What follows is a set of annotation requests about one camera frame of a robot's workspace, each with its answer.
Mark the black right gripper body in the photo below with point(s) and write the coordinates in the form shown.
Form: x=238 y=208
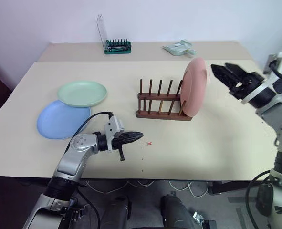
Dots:
x=247 y=86

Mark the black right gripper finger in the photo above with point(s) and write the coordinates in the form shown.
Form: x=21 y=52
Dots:
x=238 y=72
x=223 y=75

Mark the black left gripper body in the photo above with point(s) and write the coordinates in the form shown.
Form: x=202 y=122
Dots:
x=118 y=143

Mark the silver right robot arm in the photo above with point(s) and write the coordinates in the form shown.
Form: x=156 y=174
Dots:
x=276 y=107

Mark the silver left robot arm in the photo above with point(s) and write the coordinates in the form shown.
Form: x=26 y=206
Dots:
x=69 y=164

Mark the wooden dish rack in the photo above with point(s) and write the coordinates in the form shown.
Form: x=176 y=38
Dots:
x=159 y=113

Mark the pink plate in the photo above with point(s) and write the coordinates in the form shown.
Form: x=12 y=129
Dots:
x=194 y=88

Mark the clear plastic bag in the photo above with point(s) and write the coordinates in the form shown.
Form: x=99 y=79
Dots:
x=179 y=47

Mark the green plate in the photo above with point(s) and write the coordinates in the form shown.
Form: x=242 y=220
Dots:
x=82 y=93

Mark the blue plate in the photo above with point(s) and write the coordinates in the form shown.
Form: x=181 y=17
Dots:
x=59 y=121

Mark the dark rounded shape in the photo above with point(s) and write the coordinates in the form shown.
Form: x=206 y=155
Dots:
x=176 y=210
x=115 y=212

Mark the green screwdriver bit set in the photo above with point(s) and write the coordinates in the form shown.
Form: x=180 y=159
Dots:
x=118 y=48

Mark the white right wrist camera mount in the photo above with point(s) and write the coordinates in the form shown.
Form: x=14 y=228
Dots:
x=253 y=94

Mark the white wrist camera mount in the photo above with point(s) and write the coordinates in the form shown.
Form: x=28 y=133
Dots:
x=113 y=126
x=253 y=94

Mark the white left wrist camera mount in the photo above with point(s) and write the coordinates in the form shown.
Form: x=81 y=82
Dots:
x=113 y=126

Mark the black table frame bar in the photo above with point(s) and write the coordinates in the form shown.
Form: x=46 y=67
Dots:
x=233 y=187

